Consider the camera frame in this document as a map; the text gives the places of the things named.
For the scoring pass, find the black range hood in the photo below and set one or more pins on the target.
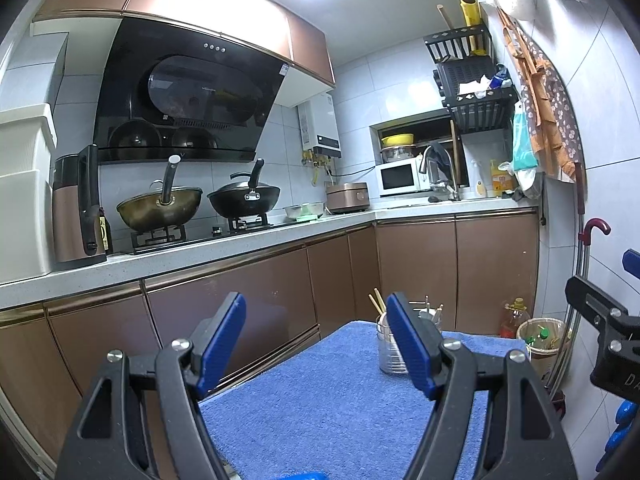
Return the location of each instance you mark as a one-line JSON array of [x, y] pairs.
[[200, 100]]

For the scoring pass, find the blue towel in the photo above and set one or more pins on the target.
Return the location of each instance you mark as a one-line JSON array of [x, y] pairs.
[[325, 400]]

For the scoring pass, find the maroon dustpan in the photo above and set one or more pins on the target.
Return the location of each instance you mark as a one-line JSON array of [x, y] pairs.
[[557, 405]]

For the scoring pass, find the teal plastic bag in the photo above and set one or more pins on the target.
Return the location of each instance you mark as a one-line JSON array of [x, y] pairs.
[[522, 145]]

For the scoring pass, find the black wok with lid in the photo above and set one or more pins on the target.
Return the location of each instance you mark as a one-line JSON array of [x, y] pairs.
[[245, 200]]

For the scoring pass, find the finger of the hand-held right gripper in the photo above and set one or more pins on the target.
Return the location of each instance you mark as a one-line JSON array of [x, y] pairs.
[[592, 302], [632, 262]]

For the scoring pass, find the dark sauce bottle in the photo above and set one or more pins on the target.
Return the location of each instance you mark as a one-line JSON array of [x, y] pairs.
[[105, 232]]

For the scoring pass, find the gas stove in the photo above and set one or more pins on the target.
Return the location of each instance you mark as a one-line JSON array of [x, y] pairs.
[[160, 237]]

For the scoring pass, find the brown rice cooker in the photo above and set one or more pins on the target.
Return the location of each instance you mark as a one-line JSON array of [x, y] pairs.
[[347, 199]]

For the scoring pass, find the white cloth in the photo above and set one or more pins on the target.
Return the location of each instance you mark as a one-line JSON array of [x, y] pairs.
[[475, 87]]

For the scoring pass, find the wooden chopstick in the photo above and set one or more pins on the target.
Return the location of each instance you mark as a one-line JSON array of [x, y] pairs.
[[381, 300], [440, 312], [375, 305]]

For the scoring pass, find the patterned apron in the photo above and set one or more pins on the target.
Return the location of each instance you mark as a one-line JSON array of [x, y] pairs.
[[555, 110]]

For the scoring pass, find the yellow dish soap bottle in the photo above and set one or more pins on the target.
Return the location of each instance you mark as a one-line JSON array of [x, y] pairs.
[[498, 180]]

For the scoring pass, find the white countertop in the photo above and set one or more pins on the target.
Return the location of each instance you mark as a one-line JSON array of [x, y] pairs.
[[250, 245]]

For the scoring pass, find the metal bowl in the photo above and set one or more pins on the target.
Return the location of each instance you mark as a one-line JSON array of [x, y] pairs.
[[305, 210]]

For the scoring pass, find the yellow container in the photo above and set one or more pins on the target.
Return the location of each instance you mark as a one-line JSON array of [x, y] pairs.
[[397, 140]]

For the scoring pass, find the yellow film roll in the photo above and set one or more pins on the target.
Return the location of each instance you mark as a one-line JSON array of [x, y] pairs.
[[472, 15]]

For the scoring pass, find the white plastic storage box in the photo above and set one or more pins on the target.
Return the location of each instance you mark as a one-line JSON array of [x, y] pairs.
[[22, 230], [25, 135]]

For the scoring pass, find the white microwave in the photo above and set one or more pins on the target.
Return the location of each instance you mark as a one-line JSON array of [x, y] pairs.
[[400, 177]]

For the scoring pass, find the beige round bin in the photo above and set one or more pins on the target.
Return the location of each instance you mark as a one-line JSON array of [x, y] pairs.
[[542, 360]]

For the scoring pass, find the black wall rack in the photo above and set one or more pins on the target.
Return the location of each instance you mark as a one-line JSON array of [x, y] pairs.
[[480, 110]]

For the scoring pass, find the white bottle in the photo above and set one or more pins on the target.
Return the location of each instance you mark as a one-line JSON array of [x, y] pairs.
[[479, 182]]

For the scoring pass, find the green capped bottle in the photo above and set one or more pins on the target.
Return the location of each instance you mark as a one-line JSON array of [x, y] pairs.
[[539, 337]]

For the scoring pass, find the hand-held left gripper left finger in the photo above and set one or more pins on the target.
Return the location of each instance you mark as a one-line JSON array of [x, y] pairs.
[[222, 345]]

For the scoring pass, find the cooking oil bottle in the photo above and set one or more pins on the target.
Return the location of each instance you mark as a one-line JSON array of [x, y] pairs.
[[515, 317]]

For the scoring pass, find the wooden rolling pin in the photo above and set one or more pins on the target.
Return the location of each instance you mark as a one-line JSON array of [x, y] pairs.
[[445, 16]]

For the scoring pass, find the metal faucet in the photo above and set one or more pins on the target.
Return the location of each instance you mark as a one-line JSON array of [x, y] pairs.
[[454, 180]]

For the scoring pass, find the person's right hand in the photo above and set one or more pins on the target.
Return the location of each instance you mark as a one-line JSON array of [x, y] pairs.
[[622, 435]]

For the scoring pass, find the brass wok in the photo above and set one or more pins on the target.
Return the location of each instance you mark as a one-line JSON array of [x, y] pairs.
[[155, 210]]

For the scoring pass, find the brown base cabinets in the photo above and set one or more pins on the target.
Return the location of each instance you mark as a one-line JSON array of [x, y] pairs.
[[415, 260]]

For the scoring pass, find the white water heater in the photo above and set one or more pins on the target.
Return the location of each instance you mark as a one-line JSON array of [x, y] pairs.
[[320, 120]]

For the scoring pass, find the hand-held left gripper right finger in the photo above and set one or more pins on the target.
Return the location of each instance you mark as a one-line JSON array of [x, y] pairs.
[[407, 345]]

